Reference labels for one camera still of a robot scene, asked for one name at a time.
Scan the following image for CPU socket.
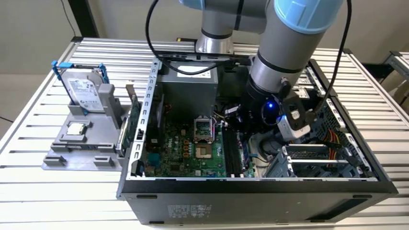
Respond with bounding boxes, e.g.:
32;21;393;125
195;143;215;159

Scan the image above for orange yellow drive wires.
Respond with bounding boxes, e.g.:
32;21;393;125
323;129;343;168

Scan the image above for grey parts rack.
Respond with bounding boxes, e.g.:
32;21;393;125
41;83;135;172

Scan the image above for hard disk in blue carrier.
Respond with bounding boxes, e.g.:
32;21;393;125
51;61;111;117

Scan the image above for black camera cable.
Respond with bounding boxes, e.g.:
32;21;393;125
145;0;253;75
315;0;353;113

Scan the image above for green motherboard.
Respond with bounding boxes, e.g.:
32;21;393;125
143;116;256;179

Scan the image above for wire locking lever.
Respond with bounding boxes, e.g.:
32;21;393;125
211;116;221;142

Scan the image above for black RAM slot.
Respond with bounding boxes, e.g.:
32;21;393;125
231;131;243;178
223;129;235;178
227;130;239;178

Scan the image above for perforated metal disk cage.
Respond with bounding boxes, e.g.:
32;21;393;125
265;143;352;178

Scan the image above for black frame post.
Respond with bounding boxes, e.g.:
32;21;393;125
68;0;100;39

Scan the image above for black PC case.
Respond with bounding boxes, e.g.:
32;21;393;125
115;49;398;226

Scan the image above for metal slat side table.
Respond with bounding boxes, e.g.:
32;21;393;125
381;50;409;81

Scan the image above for green graphics card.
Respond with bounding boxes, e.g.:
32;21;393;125
115;80;144;158

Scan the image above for metal socket cover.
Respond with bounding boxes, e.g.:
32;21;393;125
193;115;215;144

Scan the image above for silver CPU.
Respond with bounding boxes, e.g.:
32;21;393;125
65;123;88;137

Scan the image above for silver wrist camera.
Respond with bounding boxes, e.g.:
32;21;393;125
275;115;312;141

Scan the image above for grey power supply unit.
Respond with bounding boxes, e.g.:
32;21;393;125
156;61;220;120

